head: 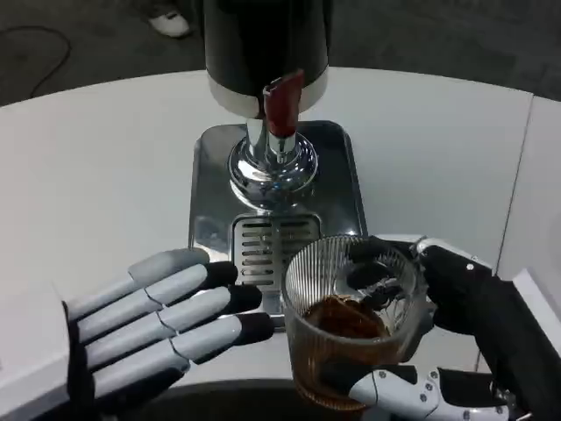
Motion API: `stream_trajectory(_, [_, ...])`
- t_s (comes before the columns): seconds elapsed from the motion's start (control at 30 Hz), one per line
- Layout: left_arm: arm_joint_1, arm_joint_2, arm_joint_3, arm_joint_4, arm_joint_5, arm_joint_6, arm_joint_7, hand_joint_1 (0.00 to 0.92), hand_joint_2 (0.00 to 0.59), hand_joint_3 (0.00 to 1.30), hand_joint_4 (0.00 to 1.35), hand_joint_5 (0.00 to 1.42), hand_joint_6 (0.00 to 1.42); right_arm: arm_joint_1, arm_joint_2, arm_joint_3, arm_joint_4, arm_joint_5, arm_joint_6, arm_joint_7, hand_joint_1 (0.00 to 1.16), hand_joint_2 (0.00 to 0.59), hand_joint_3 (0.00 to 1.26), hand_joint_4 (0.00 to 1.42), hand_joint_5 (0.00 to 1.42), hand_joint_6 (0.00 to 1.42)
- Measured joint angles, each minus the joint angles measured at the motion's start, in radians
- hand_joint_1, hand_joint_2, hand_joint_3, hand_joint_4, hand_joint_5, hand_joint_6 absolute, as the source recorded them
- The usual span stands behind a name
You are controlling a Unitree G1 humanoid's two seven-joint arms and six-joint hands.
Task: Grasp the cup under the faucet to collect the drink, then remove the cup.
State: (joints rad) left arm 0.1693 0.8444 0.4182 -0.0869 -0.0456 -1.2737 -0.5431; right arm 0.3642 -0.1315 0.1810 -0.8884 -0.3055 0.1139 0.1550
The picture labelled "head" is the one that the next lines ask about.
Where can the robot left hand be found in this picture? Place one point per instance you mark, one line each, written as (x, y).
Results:
(131, 320)

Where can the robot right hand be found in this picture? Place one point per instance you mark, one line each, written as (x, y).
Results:
(460, 289)

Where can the clear ribbed glass cup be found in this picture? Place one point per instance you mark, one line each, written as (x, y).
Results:
(315, 342)

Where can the dark robot torso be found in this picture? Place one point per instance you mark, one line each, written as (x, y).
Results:
(228, 403)

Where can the slotted steel drain grid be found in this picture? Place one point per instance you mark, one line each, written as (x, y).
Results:
(258, 254)

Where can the steel drip tray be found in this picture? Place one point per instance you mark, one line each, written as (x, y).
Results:
(210, 184)

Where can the red tap lever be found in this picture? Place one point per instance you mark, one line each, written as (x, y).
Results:
(281, 105)

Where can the person's white shoe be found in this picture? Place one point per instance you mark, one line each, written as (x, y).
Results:
(171, 24)

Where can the black drink dispenser chrome base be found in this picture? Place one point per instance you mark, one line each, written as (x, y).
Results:
(263, 39)

